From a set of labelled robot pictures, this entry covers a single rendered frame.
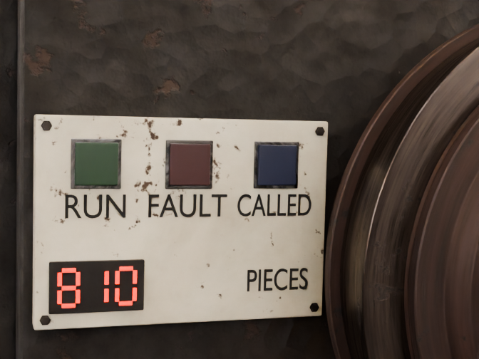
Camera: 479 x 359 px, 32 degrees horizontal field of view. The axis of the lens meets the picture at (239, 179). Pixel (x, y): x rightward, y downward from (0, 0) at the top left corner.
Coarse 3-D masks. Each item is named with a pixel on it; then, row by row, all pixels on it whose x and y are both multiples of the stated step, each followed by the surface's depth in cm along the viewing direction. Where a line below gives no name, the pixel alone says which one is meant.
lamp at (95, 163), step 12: (84, 144) 69; (96, 144) 69; (108, 144) 70; (84, 156) 69; (96, 156) 69; (108, 156) 70; (84, 168) 69; (96, 168) 69; (108, 168) 70; (84, 180) 69; (96, 180) 70; (108, 180) 70
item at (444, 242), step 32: (448, 160) 63; (448, 192) 63; (416, 224) 64; (448, 224) 63; (416, 256) 63; (448, 256) 63; (416, 288) 63; (448, 288) 63; (416, 320) 63; (448, 320) 64; (416, 352) 64; (448, 352) 64
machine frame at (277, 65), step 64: (0, 0) 76; (64, 0) 70; (128, 0) 72; (192, 0) 73; (256, 0) 75; (320, 0) 77; (384, 0) 79; (448, 0) 81; (0, 64) 77; (64, 64) 70; (128, 64) 72; (192, 64) 74; (256, 64) 76; (320, 64) 77; (384, 64) 79; (0, 128) 77; (0, 192) 78; (0, 256) 78; (0, 320) 79; (256, 320) 77; (320, 320) 79
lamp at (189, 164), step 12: (180, 144) 71; (192, 144) 72; (204, 144) 72; (180, 156) 72; (192, 156) 72; (204, 156) 72; (180, 168) 72; (192, 168) 72; (204, 168) 72; (180, 180) 72; (192, 180) 72; (204, 180) 72
